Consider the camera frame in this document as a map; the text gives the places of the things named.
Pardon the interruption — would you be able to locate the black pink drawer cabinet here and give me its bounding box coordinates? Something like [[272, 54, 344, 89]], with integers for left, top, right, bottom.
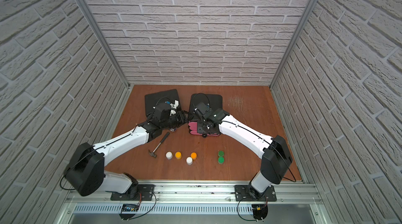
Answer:
[[188, 93, 223, 138]]

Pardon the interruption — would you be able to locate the orange paint can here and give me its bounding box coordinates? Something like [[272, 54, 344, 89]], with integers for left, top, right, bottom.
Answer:
[[191, 152, 197, 160]]

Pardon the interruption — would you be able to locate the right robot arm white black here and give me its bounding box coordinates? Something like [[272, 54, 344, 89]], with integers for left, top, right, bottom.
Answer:
[[194, 108, 293, 199]]

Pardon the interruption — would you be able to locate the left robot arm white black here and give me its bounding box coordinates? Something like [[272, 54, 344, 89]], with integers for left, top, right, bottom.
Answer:
[[62, 103, 188, 196]]

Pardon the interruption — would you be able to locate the white paint can right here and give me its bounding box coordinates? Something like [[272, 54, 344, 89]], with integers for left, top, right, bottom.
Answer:
[[186, 157, 193, 165]]

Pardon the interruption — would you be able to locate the white paint can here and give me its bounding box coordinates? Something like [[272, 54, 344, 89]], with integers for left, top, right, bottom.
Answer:
[[165, 151, 173, 160], [186, 157, 193, 165]]

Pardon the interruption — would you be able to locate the yellow paint can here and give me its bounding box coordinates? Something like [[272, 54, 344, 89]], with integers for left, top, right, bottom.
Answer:
[[175, 152, 182, 160]]

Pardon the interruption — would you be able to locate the white paint can left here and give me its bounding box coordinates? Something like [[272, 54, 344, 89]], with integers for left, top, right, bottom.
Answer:
[[165, 151, 173, 160]]

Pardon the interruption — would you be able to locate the white plastic water tap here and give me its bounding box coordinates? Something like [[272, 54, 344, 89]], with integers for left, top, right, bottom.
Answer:
[[166, 100, 179, 110]]

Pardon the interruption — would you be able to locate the black plastic tool case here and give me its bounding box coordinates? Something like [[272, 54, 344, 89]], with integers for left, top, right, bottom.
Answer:
[[144, 89, 181, 116]]

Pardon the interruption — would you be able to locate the right small connector board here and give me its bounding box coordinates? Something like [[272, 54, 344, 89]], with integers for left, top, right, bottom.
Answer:
[[251, 204, 269, 221]]

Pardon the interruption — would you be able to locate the left small circuit board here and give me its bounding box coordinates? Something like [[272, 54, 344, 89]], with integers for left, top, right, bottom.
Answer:
[[119, 204, 140, 220]]

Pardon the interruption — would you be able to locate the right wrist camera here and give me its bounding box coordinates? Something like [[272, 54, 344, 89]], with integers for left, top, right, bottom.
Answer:
[[194, 102, 210, 116]]

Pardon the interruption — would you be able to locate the hammer with black handle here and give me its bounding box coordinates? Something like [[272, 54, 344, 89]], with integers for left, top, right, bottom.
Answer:
[[148, 133, 170, 158]]

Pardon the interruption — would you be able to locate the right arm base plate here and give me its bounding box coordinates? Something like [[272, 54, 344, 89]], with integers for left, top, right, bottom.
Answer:
[[234, 185, 277, 202]]

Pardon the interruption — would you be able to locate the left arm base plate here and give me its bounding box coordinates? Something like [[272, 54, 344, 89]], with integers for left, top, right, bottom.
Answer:
[[111, 184, 155, 202]]

